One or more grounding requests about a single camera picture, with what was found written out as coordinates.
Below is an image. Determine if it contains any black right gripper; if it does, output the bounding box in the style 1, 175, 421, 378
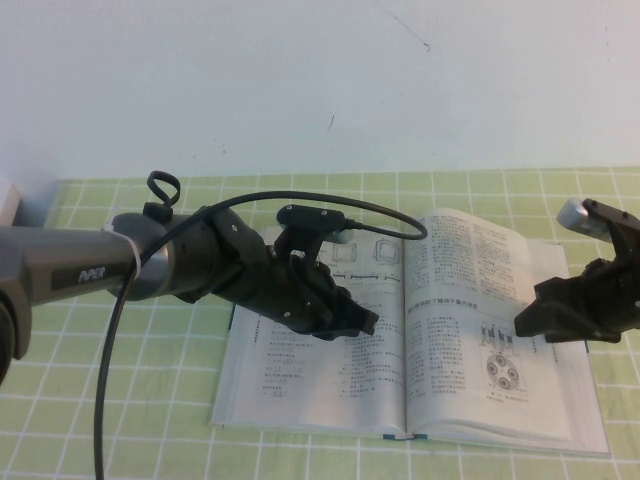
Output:
514, 256, 640, 345

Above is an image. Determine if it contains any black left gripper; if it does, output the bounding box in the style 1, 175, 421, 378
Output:
233, 248, 380, 342

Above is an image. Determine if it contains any textbook with diagrams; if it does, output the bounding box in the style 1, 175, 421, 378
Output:
211, 209, 612, 457

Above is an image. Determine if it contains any green white checked tablecloth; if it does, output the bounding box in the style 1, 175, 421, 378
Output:
0, 165, 640, 480

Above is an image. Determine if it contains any white zip tie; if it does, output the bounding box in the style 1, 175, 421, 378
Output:
99, 222, 145, 282

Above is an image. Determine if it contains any white box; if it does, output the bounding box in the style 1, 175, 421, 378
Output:
0, 178, 23, 230

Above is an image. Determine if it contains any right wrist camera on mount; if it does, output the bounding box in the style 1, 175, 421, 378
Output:
555, 197, 640, 267

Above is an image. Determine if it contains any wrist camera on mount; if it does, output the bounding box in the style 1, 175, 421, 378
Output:
272, 202, 357, 269
555, 197, 640, 267

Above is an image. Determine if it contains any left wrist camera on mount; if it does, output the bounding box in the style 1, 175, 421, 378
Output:
272, 202, 357, 269

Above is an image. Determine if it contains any black looped plug strap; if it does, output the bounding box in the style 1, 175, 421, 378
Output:
141, 170, 181, 220

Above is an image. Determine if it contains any black left camera cable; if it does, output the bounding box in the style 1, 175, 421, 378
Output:
92, 192, 429, 480

